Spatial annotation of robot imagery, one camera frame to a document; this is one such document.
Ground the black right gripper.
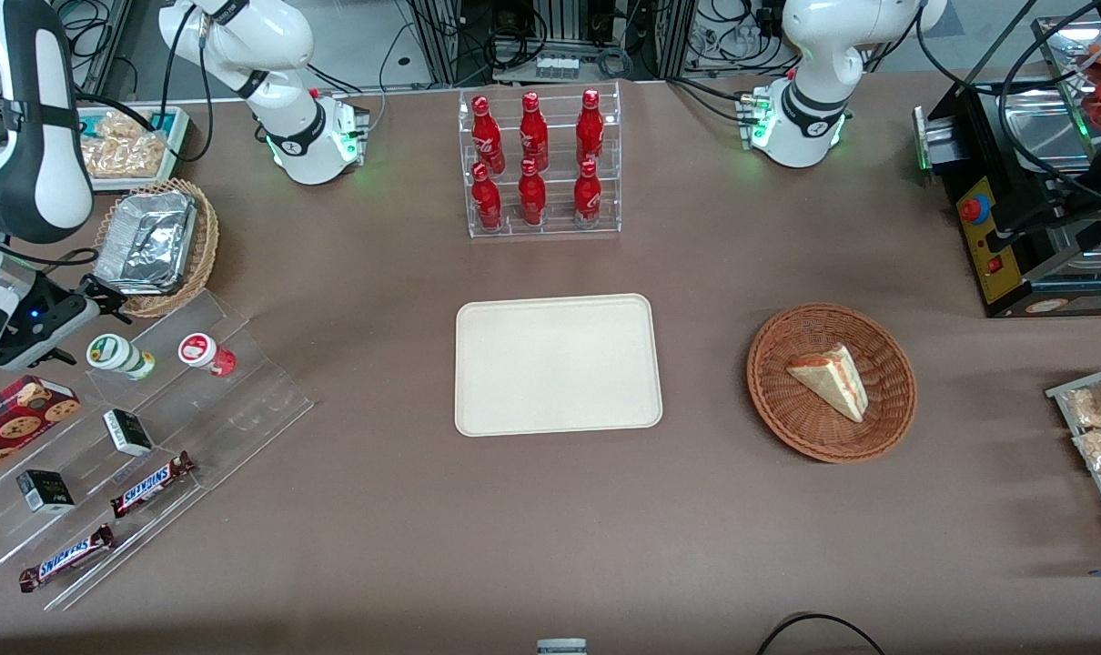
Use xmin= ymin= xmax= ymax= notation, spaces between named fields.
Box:
xmin=0 ymin=271 xmax=102 ymax=370

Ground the aluminium foil tray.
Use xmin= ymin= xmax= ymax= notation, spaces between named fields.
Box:
xmin=91 ymin=189 xmax=199 ymax=297

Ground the beige plastic tray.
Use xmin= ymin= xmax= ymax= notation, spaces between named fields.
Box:
xmin=455 ymin=293 xmax=664 ymax=438

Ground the red plaid cookie box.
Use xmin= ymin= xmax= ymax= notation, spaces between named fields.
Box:
xmin=0 ymin=375 xmax=83 ymax=484

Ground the small black box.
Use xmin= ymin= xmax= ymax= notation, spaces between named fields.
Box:
xmin=103 ymin=409 xmax=156 ymax=459
xmin=15 ymin=469 xmax=77 ymax=517

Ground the brown snickers bar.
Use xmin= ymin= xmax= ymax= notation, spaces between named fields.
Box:
xmin=18 ymin=524 xmax=117 ymax=594
xmin=109 ymin=451 xmax=197 ymax=520

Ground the oval tan wicker basket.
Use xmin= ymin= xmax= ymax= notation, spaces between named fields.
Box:
xmin=89 ymin=177 xmax=221 ymax=319

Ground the clear acrylic stepped display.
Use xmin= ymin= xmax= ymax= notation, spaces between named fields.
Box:
xmin=0 ymin=289 xmax=316 ymax=613

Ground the white plastic snack bin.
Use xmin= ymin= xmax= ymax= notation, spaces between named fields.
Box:
xmin=76 ymin=106 xmax=191 ymax=193

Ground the red cola bottle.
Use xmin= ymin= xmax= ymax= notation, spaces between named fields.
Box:
xmin=573 ymin=159 xmax=603 ymax=227
xmin=518 ymin=158 xmax=548 ymax=227
xmin=520 ymin=91 xmax=551 ymax=173
xmin=471 ymin=96 xmax=507 ymax=175
xmin=575 ymin=88 xmax=605 ymax=166
xmin=471 ymin=162 xmax=504 ymax=231

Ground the clear acrylic bottle rack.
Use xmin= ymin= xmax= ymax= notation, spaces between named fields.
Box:
xmin=459 ymin=81 xmax=623 ymax=240

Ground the round brown wicker basket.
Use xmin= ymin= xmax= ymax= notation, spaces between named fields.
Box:
xmin=747 ymin=303 xmax=918 ymax=465

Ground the triangular sandwich wedge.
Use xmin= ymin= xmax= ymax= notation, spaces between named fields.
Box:
xmin=785 ymin=342 xmax=870 ymax=424

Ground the black metal machine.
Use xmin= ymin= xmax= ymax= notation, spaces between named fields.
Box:
xmin=913 ymin=16 xmax=1101 ymax=318

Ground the black cable loop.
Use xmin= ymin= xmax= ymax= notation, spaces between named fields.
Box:
xmin=754 ymin=613 xmax=889 ymax=655

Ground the metal wire rack tray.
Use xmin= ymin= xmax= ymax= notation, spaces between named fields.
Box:
xmin=1045 ymin=362 xmax=1101 ymax=558

